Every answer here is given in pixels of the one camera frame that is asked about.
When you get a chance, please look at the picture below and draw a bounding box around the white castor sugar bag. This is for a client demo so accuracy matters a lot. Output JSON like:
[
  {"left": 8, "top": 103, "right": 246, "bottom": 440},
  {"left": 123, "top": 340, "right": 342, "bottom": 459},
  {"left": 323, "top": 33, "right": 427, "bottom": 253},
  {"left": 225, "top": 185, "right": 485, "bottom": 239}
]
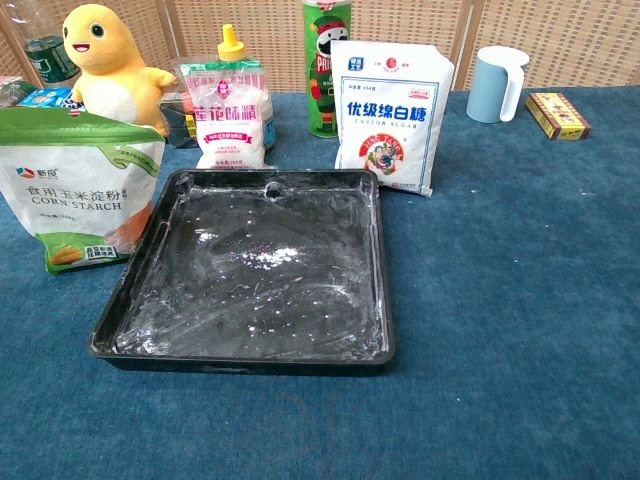
[{"left": 329, "top": 39, "right": 455, "bottom": 198}]

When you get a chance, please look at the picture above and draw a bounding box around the green white powder bag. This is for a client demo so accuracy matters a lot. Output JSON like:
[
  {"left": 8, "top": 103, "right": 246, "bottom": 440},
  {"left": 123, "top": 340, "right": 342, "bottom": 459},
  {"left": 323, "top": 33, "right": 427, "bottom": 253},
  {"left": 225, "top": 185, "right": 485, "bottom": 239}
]
[{"left": 0, "top": 107, "right": 166, "bottom": 275}]

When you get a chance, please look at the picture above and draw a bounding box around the black snack package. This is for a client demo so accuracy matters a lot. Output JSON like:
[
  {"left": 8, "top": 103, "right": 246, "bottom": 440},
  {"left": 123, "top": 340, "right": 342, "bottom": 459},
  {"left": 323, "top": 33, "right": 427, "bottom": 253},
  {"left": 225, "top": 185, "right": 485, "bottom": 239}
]
[{"left": 158, "top": 91, "right": 200, "bottom": 150}]

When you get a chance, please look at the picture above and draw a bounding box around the honey bottle yellow cap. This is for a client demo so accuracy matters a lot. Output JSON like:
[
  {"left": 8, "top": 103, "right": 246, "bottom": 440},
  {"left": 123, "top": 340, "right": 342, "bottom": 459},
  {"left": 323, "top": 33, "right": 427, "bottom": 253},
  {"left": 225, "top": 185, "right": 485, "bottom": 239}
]
[{"left": 216, "top": 23, "right": 247, "bottom": 64}]

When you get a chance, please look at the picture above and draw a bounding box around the clear water bottle green label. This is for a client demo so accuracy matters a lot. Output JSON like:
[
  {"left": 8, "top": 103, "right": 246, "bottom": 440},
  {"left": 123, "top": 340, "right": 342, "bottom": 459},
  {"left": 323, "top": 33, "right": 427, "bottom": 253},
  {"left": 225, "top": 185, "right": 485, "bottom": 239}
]
[{"left": 23, "top": 0, "right": 81, "bottom": 96}]

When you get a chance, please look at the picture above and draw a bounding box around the yellow plush dinosaur toy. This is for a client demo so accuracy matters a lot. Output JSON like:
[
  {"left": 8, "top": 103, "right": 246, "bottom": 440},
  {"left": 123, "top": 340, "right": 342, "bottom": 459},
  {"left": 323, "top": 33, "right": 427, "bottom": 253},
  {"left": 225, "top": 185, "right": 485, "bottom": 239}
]
[{"left": 62, "top": 3, "right": 178, "bottom": 137}]

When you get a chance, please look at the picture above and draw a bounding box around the yellow red small box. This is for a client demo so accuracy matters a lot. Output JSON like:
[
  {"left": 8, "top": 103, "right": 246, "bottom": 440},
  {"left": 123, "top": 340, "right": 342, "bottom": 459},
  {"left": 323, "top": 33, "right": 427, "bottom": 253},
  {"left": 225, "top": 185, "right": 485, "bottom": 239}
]
[{"left": 524, "top": 91, "right": 593, "bottom": 141}]

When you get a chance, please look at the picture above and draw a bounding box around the blue carpet table cover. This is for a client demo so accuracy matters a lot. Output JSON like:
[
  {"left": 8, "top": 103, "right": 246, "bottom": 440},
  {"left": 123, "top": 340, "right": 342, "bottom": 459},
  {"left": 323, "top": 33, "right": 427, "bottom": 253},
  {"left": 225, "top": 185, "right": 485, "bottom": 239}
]
[{"left": 0, "top": 84, "right": 640, "bottom": 480}]

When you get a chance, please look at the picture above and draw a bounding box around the white measuring cup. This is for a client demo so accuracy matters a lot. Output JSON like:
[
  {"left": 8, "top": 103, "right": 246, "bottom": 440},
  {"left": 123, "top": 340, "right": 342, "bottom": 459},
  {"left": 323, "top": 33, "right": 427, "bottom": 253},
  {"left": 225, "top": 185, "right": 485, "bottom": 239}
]
[{"left": 465, "top": 46, "right": 530, "bottom": 125}]

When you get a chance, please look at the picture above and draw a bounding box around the green Pringles can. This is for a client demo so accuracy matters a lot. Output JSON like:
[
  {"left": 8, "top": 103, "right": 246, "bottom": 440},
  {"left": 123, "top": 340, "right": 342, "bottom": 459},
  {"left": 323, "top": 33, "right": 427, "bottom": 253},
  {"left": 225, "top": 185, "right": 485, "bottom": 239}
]
[{"left": 302, "top": 0, "right": 355, "bottom": 139}]

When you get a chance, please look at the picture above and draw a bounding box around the black baking tray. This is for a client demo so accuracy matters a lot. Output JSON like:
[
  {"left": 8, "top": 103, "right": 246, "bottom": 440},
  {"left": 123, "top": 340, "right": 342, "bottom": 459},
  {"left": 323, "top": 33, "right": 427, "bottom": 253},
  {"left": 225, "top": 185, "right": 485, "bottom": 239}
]
[{"left": 88, "top": 168, "right": 396, "bottom": 376}]

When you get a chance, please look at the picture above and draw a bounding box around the wicker folding screen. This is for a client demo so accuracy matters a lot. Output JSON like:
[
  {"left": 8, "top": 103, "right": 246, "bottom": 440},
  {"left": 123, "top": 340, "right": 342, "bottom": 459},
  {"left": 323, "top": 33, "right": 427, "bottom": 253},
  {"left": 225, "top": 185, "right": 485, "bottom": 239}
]
[{"left": 0, "top": 0, "right": 640, "bottom": 96}]

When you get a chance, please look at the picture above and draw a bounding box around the blue cookie box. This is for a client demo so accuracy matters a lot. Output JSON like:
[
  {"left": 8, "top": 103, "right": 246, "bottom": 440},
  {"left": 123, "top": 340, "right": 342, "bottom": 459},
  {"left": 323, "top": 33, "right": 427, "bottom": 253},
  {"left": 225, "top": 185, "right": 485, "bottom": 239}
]
[{"left": 17, "top": 87, "right": 84, "bottom": 112}]

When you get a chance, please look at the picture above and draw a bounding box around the white pink MSG bag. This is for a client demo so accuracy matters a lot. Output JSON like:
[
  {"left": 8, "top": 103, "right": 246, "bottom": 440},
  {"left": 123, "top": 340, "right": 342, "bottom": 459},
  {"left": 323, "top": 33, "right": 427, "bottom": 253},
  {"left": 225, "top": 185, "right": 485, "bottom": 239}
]
[{"left": 178, "top": 57, "right": 267, "bottom": 171}]

